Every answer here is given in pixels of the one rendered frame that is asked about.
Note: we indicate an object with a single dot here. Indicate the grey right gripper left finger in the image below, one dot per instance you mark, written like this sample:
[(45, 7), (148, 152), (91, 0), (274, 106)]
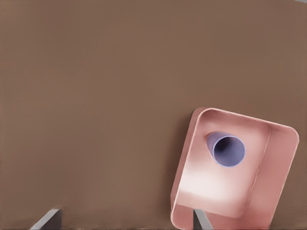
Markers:
[(50, 220)]

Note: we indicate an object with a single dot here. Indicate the pink square box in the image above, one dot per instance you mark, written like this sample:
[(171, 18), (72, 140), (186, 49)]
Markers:
[(273, 167)]

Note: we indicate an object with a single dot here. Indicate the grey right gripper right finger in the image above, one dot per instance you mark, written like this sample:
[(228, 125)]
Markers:
[(201, 221)]

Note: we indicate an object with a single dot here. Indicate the lilac cup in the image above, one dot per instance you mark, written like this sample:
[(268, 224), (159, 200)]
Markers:
[(227, 151)]

